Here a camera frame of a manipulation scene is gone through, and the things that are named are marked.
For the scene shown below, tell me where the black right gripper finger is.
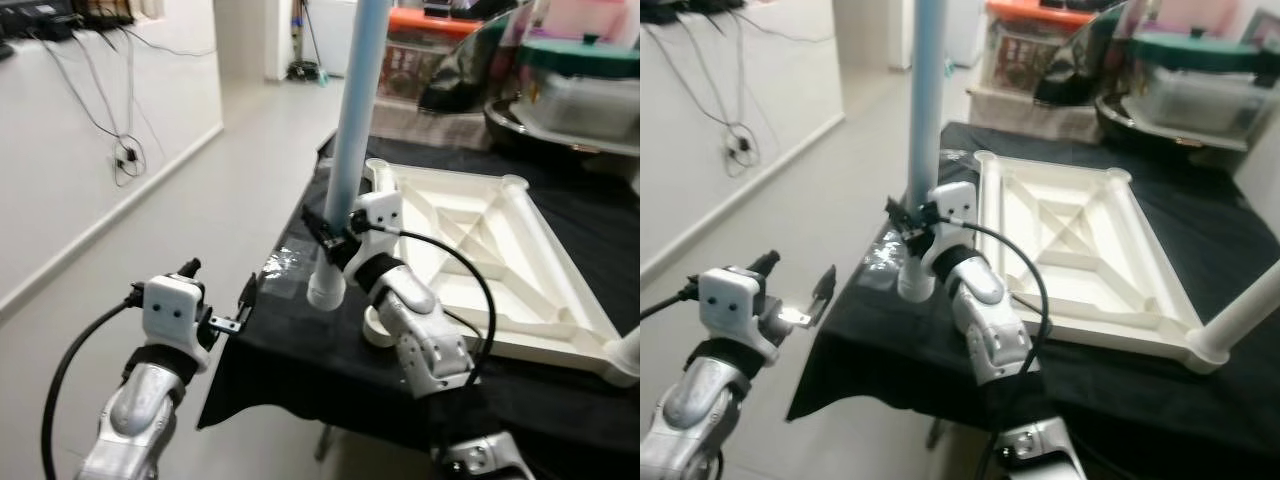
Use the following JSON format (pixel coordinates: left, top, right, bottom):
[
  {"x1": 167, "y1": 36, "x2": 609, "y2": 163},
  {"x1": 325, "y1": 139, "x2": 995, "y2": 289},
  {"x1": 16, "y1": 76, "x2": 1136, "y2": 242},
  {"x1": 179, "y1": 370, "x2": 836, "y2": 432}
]
[
  {"x1": 885, "y1": 197, "x2": 916, "y2": 239},
  {"x1": 300, "y1": 207, "x2": 336, "y2": 251}
]

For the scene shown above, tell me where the white plastic children table top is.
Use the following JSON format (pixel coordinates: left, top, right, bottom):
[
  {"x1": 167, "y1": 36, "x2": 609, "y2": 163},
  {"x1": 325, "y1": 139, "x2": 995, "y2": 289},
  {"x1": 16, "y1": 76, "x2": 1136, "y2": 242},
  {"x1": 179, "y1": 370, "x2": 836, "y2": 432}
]
[
  {"x1": 362, "y1": 158, "x2": 641, "y2": 388},
  {"x1": 972, "y1": 150, "x2": 1231, "y2": 374}
]

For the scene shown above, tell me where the clear plastic film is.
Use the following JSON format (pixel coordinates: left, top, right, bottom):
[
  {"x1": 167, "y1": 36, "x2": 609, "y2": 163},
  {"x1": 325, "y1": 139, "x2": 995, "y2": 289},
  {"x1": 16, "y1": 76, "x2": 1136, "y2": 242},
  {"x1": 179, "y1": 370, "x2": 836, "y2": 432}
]
[
  {"x1": 258, "y1": 250, "x2": 311, "y2": 301},
  {"x1": 865, "y1": 230, "x2": 906, "y2": 291}
]

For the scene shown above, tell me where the black tablecloth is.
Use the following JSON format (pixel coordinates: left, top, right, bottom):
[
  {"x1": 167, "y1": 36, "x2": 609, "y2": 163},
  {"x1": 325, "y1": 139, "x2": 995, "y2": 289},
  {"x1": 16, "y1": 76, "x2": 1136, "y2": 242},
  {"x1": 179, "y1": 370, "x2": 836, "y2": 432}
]
[
  {"x1": 785, "y1": 120, "x2": 1280, "y2": 480},
  {"x1": 197, "y1": 130, "x2": 641, "y2": 480}
]

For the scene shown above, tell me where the beige cloth covered table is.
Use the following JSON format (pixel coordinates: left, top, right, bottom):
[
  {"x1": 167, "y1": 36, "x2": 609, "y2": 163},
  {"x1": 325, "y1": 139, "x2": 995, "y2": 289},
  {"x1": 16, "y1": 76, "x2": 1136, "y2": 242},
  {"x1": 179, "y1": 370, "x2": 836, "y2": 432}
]
[
  {"x1": 370, "y1": 95, "x2": 501, "y2": 151},
  {"x1": 965, "y1": 85, "x2": 1106, "y2": 141}
]

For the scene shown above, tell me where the white chest appliance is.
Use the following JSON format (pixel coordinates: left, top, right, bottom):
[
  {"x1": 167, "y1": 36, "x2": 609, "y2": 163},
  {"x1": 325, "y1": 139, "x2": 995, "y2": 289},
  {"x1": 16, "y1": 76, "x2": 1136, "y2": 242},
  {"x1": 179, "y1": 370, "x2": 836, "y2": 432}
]
[
  {"x1": 310, "y1": 0, "x2": 361, "y2": 76},
  {"x1": 945, "y1": 0, "x2": 991, "y2": 66}
]

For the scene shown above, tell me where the orange lid storage box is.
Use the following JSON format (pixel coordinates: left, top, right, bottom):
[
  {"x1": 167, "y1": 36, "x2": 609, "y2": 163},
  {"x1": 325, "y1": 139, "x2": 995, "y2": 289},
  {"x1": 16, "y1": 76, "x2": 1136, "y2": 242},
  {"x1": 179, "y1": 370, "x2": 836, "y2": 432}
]
[
  {"x1": 985, "y1": 0, "x2": 1096, "y2": 96},
  {"x1": 385, "y1": 8, "x2": 481, "y2": 101}
]

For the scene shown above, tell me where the dark metal basin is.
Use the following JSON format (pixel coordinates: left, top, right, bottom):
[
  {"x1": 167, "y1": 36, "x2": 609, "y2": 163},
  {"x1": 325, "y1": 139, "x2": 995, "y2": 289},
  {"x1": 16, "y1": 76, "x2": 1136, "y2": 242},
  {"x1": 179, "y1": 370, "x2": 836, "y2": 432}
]
[
  {"x1": 1095, "y1": 90, "x2": 1251, "y2": 151},
  {"x1": 483, "y1": 95, "x2": 641, "y2": 161}
]

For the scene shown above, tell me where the clear plastic container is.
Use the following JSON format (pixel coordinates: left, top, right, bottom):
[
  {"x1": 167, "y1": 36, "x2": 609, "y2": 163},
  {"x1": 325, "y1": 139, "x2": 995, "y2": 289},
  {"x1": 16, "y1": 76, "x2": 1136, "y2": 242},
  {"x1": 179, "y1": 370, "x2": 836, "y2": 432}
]
[
  {"x1": 525, "y1": 70, "x2": 641, "y2": 141},
  {"x1": 1140, "y1": 62, "x2": 1266, "y2": 136}
]

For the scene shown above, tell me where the green pot lid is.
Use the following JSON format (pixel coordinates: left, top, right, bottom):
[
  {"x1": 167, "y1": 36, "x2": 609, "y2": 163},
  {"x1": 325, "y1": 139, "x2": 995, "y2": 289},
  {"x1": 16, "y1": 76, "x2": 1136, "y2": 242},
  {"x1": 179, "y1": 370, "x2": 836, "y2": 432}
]
[
  {"x1": 518, "y1": 38, "x2": 641, "y2": 79},
  {"x1": 1130, "y1": 30, "x2": 1280, "y2": 71}
]

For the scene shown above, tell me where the pink box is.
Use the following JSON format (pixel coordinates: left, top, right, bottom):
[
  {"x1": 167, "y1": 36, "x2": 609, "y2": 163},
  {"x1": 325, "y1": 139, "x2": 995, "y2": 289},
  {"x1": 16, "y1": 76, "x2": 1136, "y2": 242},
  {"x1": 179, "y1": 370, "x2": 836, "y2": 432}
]
[
  {"x1": 1150, "y1": 0, "x2": 1271, "y2": 36},
  {"x1": 540, "y1": 0, "x2": 641, "y2": 46}
]

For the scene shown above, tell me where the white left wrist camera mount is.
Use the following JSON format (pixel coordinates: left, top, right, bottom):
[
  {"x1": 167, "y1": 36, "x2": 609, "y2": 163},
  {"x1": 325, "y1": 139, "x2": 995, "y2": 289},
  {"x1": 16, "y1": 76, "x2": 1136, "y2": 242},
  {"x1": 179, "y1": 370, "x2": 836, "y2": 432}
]
[
  {"x1": 140, "y1": 277, "x2": 213, "y2": 373},
  {"x1": 697, "y1": 267, "x2": 786, "y2": 363}
]

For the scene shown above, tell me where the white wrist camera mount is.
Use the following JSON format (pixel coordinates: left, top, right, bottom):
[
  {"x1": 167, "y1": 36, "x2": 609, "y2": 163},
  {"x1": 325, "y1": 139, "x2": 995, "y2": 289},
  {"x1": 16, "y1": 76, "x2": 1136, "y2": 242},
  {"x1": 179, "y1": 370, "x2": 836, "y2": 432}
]
[
  {"x1": 345, "y1": 190, "x2": 404, "y2": 271},
  {"x1": 140, "y1": 277, "x2": 213, "y2": 373},
  {"x1": 697, "y1": 267, "x2": 786, "y2": 363},
  {"x1": 925, "y1": 182, "x2": 976, "y2": 266}
]

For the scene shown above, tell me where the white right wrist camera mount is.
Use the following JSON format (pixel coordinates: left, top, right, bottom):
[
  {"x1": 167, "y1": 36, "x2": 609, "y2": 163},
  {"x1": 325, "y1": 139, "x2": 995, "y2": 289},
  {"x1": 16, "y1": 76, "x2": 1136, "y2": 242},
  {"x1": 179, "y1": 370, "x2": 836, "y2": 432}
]
[
  {"x1": 345, "y1": 190, "x2": 404, "y2": 271},
  {"x1": 925, "y1": 182, "x2": 976, "y2": 266}
]

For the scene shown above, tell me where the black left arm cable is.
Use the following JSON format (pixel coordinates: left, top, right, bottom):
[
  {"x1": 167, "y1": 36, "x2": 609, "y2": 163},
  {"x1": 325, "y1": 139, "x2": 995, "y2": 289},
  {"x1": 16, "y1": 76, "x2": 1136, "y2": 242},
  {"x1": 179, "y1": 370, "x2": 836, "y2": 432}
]
[
  {"x1": 40, "y1": 290, "x2": 146, "y2": 480},
  {"x1": 640, "y1": 283, "x2": 701, "y2": 321}
]

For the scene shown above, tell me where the black floor cable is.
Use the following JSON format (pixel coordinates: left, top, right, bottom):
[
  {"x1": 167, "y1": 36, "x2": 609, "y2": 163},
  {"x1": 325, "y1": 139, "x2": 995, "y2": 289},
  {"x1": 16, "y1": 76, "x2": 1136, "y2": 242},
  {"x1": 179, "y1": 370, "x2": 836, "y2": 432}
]
[
  {"x1": 30, "y1": 25, "x2": 151, "y2": 189},
  {"x1": 650, "y1": 20, "x2": 763, "y2": 179}
]

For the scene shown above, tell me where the broom with dark handle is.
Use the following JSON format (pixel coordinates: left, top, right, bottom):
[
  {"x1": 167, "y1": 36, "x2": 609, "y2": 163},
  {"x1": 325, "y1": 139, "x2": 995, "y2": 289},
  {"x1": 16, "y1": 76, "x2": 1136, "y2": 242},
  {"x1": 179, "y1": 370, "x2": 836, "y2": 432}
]
[{"x1": 295, "y1": 0, "x2": 326, "y2": 81}]

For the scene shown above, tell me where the dark picture frame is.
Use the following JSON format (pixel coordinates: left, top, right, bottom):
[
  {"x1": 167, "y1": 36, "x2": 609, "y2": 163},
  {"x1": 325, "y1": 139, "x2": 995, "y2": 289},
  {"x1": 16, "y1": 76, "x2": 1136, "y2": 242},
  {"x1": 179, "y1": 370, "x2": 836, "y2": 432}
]
[{"x1": 1240, "y1": 10, "x2": 1280, "y2": 46}]

